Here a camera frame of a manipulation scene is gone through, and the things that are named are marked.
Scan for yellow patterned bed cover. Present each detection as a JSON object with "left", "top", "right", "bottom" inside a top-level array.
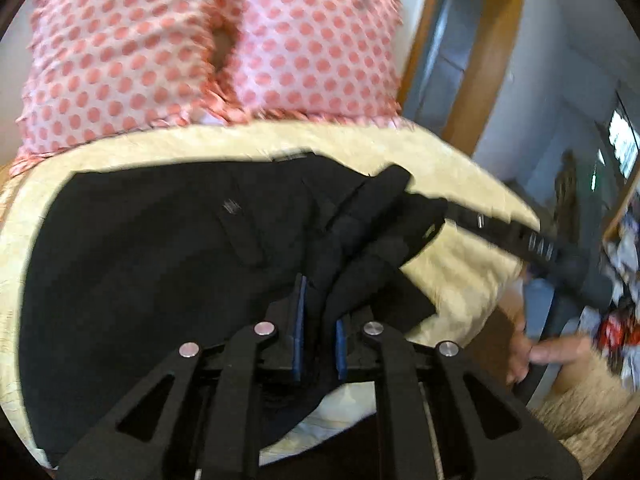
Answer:
[{"left": 1, "top": 120, "right": 539, "bottom": 460}]

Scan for small pink polka-dot pillow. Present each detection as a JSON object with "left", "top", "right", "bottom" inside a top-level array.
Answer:
[{"left": 218, "top": 0, "right": 401, "bottom": 120}]

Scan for beige fuzzy sleeve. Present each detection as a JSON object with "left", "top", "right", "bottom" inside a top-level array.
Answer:
[{"left": 533, "top": 351, "right": 639, "bottom": 479}]

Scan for black pants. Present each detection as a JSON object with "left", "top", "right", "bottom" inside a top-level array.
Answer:
[{"left": 18, "top": 153, "right": 447, "bottom": 463}]

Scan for person right hand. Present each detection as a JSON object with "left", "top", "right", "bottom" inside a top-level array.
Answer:
[{"left": 506, "top": 325, "right": 594, "bottom": 394}]

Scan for large pink polka-dot pillow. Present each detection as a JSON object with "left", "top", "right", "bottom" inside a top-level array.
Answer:
[{"left": 10, "top": 0, "right": 231, "bottom": 176}]

